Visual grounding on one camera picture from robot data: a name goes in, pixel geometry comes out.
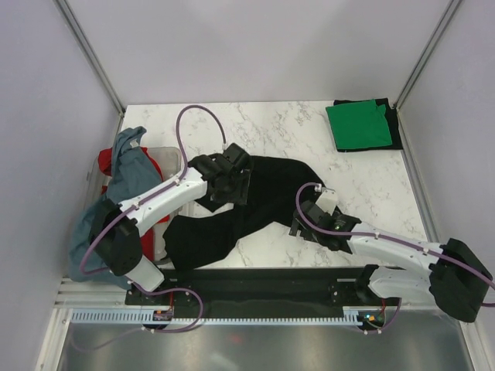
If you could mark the folded green t-shirt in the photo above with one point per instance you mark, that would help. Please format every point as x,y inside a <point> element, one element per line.
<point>359,126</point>

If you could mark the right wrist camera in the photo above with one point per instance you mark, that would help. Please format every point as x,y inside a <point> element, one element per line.
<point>327,201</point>

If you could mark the left aluminium frame post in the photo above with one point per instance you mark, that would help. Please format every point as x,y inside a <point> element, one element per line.
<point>87,49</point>

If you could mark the blue-grey t-shirt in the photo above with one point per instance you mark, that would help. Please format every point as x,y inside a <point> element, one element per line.
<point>132,173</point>

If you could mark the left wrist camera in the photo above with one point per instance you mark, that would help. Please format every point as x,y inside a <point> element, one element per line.
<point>236,154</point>

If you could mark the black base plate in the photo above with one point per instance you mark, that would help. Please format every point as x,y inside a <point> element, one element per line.
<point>263,291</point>

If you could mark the right aluminium frame post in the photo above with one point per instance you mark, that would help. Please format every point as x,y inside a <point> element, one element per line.
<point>434,40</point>

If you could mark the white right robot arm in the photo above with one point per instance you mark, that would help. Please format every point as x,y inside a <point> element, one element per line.
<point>449,275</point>

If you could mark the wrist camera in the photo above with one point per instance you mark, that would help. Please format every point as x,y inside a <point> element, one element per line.
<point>327,201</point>
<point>236,154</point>

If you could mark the black t-shirt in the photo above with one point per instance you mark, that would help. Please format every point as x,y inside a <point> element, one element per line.
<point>195,242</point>
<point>392,119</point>

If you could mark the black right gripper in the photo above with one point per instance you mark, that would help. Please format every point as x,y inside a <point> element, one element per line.
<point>294,227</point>

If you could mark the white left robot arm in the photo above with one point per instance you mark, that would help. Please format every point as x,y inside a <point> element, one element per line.
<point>115,234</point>

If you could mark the clear plastic bin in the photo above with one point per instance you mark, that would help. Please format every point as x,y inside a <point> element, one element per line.
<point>169,161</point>

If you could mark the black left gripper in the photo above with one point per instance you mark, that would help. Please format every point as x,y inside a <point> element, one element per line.
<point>240,195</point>

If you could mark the aluminium frame post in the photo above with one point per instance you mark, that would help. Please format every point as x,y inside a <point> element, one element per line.
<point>434,40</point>
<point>87,49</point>

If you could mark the white slotted cable duct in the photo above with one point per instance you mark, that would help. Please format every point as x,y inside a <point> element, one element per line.
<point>139,316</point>

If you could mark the folded black t-shirt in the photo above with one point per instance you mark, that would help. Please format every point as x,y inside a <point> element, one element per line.
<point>392,119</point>

